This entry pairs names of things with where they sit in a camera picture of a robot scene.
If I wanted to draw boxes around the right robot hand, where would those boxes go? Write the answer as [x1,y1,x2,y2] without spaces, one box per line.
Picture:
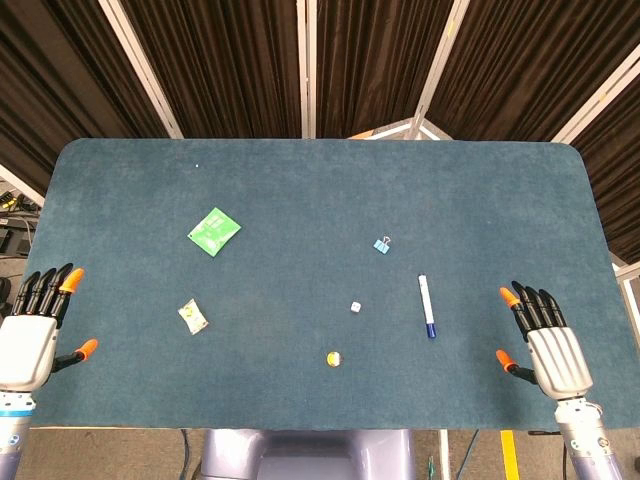
[495,280,595,401]

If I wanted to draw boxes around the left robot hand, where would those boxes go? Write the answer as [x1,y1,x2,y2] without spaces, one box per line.
[0,262,100,391]

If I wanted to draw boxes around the lavender robot base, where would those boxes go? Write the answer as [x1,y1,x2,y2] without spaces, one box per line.
[198,428,417,480]

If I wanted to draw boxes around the white marker with blue cap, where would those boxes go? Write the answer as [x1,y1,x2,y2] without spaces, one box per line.
[417,273,438,340]

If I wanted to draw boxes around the small yellow-white candy wrapper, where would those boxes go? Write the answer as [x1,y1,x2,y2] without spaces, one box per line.
[177,298,210,337]

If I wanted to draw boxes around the green sachet packet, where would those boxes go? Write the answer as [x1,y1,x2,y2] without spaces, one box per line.
[187,206,243,258]

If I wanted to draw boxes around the blue-green table mat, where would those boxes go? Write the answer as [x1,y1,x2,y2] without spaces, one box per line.
[22,138,621,431]

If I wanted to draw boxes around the black pleated curtain screen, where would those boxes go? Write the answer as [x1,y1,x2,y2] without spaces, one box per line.
[0,0,640,266]

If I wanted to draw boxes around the blue floor cable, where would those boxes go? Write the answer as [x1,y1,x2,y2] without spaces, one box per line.
[453,429,481,480]

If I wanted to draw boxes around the white screen frame foot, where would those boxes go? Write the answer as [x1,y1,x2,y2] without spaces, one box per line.
[347,115,454,141]

